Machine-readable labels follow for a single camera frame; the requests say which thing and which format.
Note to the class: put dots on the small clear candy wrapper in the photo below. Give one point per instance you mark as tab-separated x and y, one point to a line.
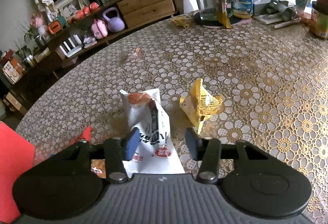
135	52

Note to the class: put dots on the orange and white box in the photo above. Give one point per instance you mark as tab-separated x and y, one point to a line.
12	70

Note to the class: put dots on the orange snack packet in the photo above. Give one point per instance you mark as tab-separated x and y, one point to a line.
98	170

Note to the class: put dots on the yellow snack packet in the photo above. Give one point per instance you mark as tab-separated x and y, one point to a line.
202	106

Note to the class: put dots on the white snack packet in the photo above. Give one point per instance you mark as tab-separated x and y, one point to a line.
153	165

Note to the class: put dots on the wooden television cabinet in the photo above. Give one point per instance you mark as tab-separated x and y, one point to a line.
146	6

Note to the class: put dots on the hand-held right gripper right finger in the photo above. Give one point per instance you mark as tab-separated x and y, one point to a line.
191	143

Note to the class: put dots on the grey box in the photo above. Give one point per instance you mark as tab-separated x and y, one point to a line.
264	2

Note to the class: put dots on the red cardboard box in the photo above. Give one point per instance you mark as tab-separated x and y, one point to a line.
12	162

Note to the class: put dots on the stack of papers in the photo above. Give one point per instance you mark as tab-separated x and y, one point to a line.
271	20

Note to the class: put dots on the dark round coaster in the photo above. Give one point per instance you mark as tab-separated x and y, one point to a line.
207	23

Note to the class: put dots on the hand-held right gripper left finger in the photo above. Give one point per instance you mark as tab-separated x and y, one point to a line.
132	144

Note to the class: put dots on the drinking glass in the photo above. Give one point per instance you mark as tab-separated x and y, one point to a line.
205	6

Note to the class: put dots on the pink flower bouquet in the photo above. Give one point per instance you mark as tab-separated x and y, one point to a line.
38	21

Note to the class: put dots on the cardboard box with tape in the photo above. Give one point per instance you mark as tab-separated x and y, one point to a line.
12	102

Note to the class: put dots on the small brown jar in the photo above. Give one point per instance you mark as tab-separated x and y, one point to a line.
319	21

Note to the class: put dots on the dark low cabinet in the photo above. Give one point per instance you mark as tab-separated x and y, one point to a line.
33	78

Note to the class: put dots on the white router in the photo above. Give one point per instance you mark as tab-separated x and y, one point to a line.
71	47

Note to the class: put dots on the white photo frame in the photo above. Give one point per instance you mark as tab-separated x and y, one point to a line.
71	6

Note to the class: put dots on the stack of booklets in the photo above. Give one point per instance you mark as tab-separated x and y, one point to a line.
89	41

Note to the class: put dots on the orange peach ornament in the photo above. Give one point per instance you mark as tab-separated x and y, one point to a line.
77	16
94	5
86	10

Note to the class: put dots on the red snack packet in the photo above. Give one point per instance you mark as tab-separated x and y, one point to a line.
85	134

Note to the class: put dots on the glass vase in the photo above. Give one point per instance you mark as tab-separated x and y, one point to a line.
40	40

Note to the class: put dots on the crumpled yellow wrapper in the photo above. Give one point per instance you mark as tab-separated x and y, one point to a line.
182	21

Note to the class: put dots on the green plant in glass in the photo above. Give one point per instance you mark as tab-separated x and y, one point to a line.
25	53

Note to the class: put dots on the small cardboard box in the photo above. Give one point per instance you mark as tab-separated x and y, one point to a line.
42	55

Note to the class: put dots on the pink bag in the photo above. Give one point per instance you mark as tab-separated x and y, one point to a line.
99	29

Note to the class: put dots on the purple kettlebell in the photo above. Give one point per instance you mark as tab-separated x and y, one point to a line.
114	21

